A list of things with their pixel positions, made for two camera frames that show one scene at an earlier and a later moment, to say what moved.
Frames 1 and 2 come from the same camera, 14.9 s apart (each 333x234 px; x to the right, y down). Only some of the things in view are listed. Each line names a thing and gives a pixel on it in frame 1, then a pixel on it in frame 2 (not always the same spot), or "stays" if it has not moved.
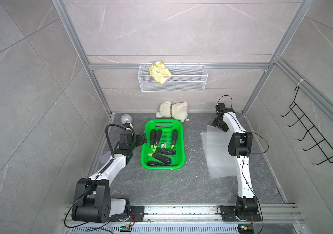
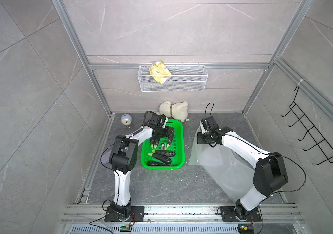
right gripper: [224, 128] -> [199, 140]
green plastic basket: [168, 127] stays
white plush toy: [178, 111] stays
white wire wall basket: [183, 78] stays
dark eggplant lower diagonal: [159, 158] stays
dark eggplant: [175, 136] -> [169, 133]
